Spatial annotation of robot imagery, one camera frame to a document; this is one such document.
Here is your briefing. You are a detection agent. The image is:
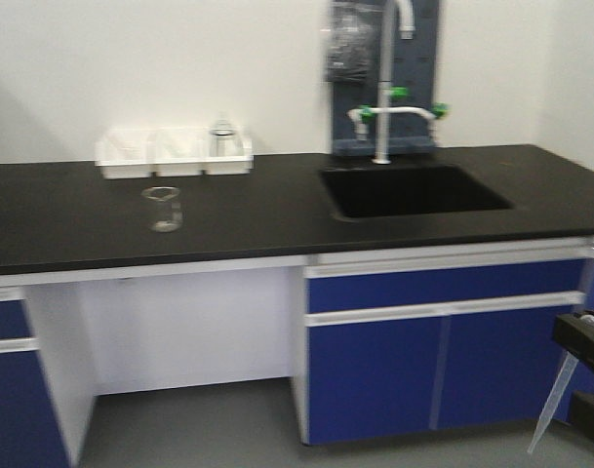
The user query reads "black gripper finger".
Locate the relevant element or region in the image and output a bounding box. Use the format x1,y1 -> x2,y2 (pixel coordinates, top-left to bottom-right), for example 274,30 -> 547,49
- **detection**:
552,310 -> 594,374
568,390 -> 594,441

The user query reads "clear plastic pipette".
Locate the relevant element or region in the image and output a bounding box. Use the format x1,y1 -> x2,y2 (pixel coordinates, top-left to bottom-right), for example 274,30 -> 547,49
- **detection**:
527,351 -> 579,454

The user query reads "blue right corner cabinet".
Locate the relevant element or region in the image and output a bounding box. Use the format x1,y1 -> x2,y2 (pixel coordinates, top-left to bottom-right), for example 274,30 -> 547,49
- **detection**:
554,239 -> 594,423

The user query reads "blue sink cabinet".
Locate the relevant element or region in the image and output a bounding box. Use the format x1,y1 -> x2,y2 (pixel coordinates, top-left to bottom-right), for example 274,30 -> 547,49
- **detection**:
293,239 -> 589,445

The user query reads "black lab sink basin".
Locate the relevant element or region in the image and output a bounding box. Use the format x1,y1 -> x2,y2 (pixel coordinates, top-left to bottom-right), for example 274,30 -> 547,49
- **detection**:
320,166 -> 512,219

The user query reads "white gooseneck lab faucet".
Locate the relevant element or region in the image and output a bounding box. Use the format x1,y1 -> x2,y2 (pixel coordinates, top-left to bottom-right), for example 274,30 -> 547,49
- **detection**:
346,0 -> 449,165

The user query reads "grey pegboard drying rack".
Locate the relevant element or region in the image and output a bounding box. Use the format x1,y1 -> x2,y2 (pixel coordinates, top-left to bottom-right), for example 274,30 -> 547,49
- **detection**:
330,1 -> 440,157

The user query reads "plastic bag of pegs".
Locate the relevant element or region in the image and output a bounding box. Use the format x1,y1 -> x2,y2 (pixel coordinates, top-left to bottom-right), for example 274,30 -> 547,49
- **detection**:
325,1 -> 380,84

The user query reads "white right storage bin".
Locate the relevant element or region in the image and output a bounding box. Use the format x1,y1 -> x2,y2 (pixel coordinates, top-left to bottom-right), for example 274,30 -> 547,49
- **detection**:
204,128 -> 254,176

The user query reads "white storage bin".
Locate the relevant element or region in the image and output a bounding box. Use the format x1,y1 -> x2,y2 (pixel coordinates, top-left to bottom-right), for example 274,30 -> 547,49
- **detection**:
204,128 -> 254,176
154,127 -> 204,176
95,128 -> 156,179

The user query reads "glass flask in bin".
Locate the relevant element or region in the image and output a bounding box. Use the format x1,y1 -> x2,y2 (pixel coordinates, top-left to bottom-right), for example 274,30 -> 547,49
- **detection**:
210,114 -> 235,157

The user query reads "small glass beaker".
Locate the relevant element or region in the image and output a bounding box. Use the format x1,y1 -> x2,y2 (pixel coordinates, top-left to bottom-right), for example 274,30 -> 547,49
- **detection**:
141,186 -> 183,233

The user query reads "white middle storage bin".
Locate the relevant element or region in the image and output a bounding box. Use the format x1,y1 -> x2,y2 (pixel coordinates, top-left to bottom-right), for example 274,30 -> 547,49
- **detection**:
154,127 -> 204,176

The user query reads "white left storage bin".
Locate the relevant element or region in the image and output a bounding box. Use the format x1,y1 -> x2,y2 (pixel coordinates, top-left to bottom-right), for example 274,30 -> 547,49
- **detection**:
95,128 -> 156,179

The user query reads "blue left cabinet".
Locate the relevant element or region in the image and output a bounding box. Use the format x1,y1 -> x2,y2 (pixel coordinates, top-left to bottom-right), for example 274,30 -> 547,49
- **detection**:
0,288 -> 70,467

